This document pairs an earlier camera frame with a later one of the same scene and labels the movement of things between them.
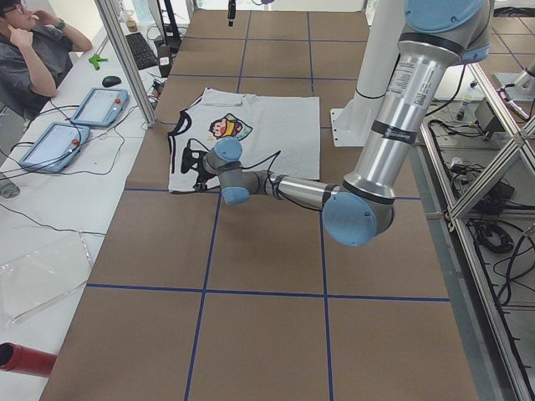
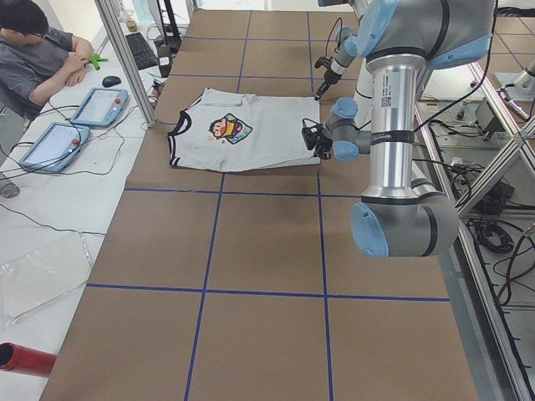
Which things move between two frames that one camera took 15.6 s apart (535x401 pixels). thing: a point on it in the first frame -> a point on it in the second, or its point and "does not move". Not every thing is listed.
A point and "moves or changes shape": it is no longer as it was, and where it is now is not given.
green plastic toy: [95, 61] does not move
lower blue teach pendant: [56, 145] does not move
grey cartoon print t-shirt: [278, 134] moves or changes shape
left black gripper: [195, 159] -> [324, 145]
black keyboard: [141, 51] does not move
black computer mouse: [110, 81] does not move
